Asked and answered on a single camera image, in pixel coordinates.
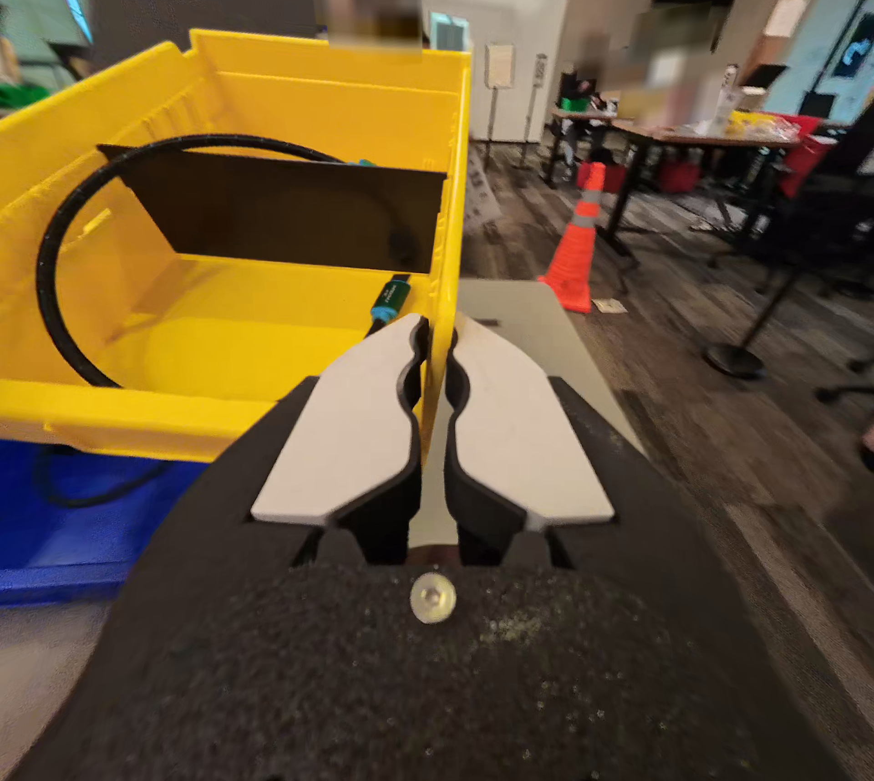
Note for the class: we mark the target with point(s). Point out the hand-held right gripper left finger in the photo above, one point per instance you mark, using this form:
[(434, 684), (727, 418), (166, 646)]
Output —
[(341, 439)]

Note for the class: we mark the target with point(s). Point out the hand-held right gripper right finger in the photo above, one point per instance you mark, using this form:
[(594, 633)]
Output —
[(526, 446)]

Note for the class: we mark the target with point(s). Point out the yellow plastic bin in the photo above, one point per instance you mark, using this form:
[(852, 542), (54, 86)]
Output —
[(239, 344)]

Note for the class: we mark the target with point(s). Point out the blue plastic bin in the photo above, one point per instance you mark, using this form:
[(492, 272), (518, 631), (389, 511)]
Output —
[(68, 542)]

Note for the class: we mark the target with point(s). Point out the grey desk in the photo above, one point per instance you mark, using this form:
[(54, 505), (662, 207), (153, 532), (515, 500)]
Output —
[(536, 320)]

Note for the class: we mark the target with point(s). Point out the orange traffic cone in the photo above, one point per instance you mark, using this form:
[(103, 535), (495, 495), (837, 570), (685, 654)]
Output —
[(577, 248)]

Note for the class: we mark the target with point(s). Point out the black pole stand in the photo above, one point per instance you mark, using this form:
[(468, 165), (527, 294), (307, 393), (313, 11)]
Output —
[(734, 361)]

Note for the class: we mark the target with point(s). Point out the black divider panel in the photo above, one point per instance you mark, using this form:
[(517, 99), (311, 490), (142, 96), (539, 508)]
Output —
[(287, 214)]

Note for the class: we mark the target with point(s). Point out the pictogram sign sheet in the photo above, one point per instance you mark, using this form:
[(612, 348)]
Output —
[(481, 193)]

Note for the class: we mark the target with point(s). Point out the red plastic bin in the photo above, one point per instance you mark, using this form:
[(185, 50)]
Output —
[(806, 159), (679, 176)]

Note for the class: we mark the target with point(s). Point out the wooden table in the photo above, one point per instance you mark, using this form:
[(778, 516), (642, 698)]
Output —
[(683, 135)]

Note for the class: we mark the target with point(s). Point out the black office chair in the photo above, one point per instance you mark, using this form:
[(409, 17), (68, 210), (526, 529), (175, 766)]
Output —
[(833, 228)]

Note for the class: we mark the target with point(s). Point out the white sign on post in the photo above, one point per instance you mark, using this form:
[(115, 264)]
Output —
[(500, 65)]

